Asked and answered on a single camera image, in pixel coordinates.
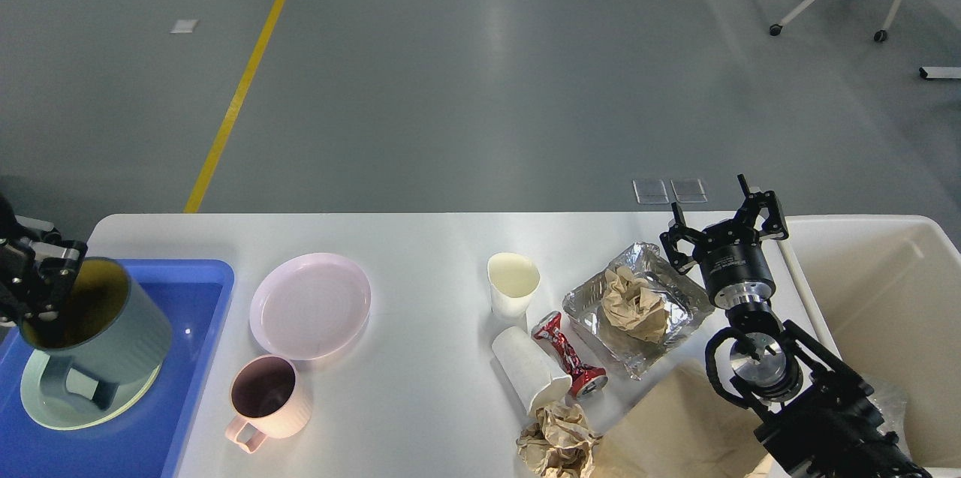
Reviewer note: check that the clear floor plate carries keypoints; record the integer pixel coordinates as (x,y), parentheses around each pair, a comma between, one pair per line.
(650,192)
(689,190)

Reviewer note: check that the pink plate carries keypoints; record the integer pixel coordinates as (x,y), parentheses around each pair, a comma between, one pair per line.
(311,307)

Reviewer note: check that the white bar base right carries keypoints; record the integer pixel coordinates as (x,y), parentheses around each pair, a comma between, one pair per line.
(937,72)

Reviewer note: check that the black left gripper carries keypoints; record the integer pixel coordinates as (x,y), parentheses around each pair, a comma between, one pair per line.
(38,269)

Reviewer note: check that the blue plastic tray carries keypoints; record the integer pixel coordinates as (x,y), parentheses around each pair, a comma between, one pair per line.
(148,439)

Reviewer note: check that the beige plastic bin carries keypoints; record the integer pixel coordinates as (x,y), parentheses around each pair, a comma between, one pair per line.
(883,293)

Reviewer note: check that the flat brown paper sheet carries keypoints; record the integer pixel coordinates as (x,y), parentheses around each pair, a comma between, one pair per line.
(683,429)

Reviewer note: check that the pink ribbed mug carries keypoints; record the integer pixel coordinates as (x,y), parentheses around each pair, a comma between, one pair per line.
(270,400)

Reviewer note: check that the lying white paper cup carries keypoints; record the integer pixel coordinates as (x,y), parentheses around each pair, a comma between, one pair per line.
(536,377)

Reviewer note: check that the clear floor plate left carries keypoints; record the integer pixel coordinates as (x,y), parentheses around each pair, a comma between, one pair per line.
(650,192)

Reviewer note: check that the clear floor plate right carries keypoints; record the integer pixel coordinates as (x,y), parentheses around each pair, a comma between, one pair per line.
(689,190)

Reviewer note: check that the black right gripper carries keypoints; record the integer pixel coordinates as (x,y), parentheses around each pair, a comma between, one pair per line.
(729,254)

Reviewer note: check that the upright white paper cup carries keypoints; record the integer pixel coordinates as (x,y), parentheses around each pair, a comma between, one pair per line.
(513,280)

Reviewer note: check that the light green plate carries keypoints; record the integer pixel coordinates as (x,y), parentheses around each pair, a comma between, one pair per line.
(52,413)

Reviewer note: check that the grey green mug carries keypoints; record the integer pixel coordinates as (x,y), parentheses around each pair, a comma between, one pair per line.
(108,333)

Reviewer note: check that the crushed red soda can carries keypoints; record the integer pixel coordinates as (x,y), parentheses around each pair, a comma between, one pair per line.
(586,379)

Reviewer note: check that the crumpled brown paper ball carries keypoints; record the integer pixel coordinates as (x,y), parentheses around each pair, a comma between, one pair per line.
(559,442)

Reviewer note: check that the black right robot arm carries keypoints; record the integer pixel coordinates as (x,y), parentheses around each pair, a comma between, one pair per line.
(816,415)

